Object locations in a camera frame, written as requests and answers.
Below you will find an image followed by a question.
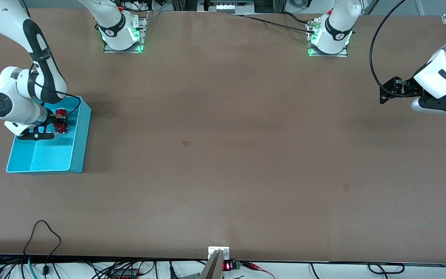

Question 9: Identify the metal rack with lights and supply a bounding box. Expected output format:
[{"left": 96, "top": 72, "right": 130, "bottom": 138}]
[{"left": 172, "top": 0, "right": 285, "bottom": 15}]

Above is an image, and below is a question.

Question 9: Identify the red beetle toy car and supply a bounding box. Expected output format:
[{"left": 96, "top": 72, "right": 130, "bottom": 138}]
[{"left": 54, "top": 108, "right": 69, "bottom": 134}]

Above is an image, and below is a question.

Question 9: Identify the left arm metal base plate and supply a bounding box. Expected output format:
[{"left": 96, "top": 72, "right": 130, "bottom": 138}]
[{"left": 307, "top": 17, "right": 349, "bottom": 58}]

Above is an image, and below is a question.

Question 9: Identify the black right base connector cable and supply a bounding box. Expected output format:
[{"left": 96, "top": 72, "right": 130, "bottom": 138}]
[{"left": 118, "top": 0, "right": 158, "bottom": 13}]

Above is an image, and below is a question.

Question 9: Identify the black cable to left base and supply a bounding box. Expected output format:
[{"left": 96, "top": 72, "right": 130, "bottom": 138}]
[{"left": 230, "top": 12, "right": 320, "bottom": 34}]

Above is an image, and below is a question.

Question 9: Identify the thin black looped cable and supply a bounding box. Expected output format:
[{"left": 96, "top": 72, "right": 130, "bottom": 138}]
[{"left": 23, "top": 220, "right": 62, "bottom": 279}]

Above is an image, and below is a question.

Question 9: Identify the blue plastic box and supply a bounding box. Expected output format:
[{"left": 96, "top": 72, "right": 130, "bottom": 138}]
[{"left": 6, "top": 96, "right": 92, "bottom": 175}]

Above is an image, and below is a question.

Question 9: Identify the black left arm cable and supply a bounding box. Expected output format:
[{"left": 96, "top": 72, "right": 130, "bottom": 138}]
[{"left": 369, "top": 0, "right": 408, "bottom": 98}]

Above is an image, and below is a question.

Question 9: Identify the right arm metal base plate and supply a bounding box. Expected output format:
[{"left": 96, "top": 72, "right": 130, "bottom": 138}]
[{"left": 103, "top": 11, "right": 148, "bottom": 53}]

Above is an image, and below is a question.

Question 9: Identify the red wire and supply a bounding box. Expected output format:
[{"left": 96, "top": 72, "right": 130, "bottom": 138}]
[{"left": 242, "top": 262, "right": 276, "bottom": 279}]

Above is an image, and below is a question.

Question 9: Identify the black flat looped cable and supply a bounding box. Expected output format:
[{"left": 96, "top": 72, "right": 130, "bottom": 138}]
[{"left": 368, "top": 262, "right": 405, "bottom": 274}]

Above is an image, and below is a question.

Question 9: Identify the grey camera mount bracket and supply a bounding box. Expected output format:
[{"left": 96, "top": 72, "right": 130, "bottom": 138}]
[{"left": 199, "top": 246, "right": 230, "bottom": 279}]

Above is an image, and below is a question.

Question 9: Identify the black power strip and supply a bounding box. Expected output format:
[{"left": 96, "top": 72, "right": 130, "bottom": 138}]
[{"left": 109, "top": 267, "right": 141, "bottom": 278}]

